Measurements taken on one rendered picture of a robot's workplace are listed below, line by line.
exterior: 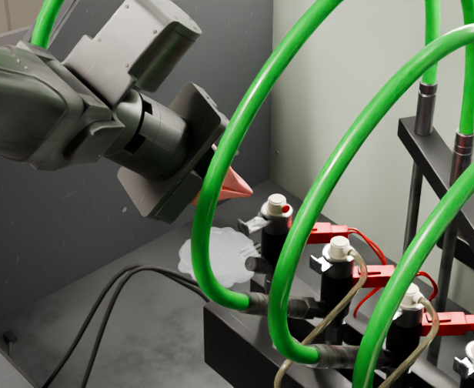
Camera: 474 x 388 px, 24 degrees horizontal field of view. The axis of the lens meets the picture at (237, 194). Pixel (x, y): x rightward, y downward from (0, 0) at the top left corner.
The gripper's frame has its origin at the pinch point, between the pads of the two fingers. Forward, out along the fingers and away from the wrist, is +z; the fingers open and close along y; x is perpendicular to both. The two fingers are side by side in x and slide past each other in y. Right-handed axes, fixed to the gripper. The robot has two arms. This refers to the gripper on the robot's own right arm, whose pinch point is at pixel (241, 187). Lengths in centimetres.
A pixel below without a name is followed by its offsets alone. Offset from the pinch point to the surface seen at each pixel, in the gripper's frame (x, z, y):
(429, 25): 7.0, 12.2, 20.4
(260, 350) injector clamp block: -3.2, 12.3, -12.3
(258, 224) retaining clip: 0.8, 5.3, -2.6
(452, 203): -23.4, -6.9, 12.9
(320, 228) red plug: -0.1, 11.0, 0.1
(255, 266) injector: 0.1, 7.9, -6.1
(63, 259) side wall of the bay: 29.7, 13.4, -27.3
